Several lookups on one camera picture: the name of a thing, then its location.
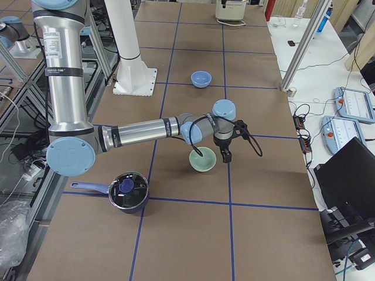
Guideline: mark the aluminium frame post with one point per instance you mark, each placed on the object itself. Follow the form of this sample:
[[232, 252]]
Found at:
[[304, 43]]

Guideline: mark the black monitor stand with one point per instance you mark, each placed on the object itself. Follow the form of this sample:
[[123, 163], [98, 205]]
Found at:
[[348, 238]]

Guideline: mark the lower blue teach pendant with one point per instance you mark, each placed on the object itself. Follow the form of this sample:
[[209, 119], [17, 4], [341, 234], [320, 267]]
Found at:
[[338, 131]]

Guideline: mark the cream and chrome toaster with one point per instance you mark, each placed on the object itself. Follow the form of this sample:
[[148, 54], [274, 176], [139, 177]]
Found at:
[[230, 10]]

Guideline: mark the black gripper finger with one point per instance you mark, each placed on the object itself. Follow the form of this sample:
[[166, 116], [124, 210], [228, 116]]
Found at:
[[226, 156]]

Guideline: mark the upper blue teach pendant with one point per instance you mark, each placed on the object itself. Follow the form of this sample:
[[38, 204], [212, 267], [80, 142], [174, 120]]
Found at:
[[354, 104]]

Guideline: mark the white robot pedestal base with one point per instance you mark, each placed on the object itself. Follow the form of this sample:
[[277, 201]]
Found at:
[[133, 75]]

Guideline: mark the blue water bottle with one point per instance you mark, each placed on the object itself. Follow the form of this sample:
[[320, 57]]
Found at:
[[325, 18]]

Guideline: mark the green bowl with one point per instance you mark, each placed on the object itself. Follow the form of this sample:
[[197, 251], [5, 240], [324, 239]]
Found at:
[[202, 163]]

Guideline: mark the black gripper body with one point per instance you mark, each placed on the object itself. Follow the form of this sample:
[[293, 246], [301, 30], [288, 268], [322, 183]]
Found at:
[[221, 145]]

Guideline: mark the crumpled clear plastic bag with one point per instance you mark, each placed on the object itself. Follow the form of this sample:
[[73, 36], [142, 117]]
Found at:
[[14, 232]]

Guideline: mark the blue bowl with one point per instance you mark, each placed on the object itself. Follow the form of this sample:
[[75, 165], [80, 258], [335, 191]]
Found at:
[[201, 79]]

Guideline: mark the black laptop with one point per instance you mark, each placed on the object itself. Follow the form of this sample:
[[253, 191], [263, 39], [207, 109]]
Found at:
[[348, 178]]

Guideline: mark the clear plastic bottle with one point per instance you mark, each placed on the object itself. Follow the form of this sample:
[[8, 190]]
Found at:
[[300, 13]]

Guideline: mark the dark blue saucepan with lid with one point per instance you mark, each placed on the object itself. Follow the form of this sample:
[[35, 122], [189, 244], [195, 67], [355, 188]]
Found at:
[[128, 192]]

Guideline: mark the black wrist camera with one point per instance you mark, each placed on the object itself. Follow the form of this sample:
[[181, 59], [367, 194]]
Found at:
[[240, 130]]

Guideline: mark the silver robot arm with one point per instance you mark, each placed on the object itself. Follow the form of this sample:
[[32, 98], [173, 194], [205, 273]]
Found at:
[[74, 141]]

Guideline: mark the blue teach pendant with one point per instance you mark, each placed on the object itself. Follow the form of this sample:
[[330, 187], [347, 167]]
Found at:
[[338, 131], [354, 104]]

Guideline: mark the small metal cylinder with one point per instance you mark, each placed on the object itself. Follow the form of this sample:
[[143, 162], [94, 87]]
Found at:
[[291, 92]]

